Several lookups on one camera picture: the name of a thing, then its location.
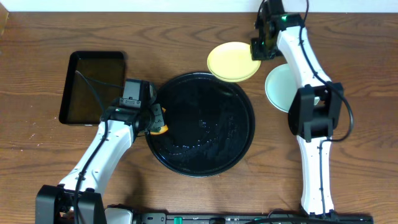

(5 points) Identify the yellow plate with stain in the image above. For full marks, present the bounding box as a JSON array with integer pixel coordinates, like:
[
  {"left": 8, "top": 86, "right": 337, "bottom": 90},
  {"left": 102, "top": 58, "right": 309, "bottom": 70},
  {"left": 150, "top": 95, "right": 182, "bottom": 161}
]
[{"left": 206, "top": 42, "right": 261, "bottom": 83}]

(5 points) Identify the mint green plate with stain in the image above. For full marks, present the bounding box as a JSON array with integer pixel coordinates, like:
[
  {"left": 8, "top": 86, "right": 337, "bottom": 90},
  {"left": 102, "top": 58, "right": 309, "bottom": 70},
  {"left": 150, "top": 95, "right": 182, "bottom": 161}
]
[{"left": 264, "top": 63, "right": 321, "bottom": 114}]

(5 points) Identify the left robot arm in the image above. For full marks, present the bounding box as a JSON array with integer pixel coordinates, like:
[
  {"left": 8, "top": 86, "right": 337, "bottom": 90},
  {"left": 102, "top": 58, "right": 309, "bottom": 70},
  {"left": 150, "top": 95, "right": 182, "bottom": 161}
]
[{"left": 35, "top": 79, "right": 165, "bottom": 223}]

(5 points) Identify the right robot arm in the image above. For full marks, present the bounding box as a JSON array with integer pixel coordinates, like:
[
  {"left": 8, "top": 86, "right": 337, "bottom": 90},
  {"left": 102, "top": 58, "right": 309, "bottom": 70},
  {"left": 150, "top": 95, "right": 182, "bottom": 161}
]
[{"left": 251, "top": 0, "right": 343, "bottom": 219}]

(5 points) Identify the round black tray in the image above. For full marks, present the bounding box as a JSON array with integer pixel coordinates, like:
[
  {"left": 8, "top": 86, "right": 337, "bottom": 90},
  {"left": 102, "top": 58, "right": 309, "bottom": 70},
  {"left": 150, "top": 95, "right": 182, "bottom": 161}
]
[{"left": 146, "top": 72, "right": 255, "bottom": 177}]

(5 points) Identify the black rectangular water basin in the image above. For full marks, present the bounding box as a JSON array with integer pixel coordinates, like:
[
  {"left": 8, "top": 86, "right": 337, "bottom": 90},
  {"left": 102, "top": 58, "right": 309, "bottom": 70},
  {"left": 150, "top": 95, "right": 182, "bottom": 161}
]
[{"left": 58, "top": 51, "right": 126, "bottom": 126}]

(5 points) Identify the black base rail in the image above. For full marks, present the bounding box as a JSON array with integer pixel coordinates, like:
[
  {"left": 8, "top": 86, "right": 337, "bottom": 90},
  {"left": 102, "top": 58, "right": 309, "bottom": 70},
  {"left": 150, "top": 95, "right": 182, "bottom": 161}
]
[{"left": 132, "top": 213, "right": 374, "bottom": 224}]

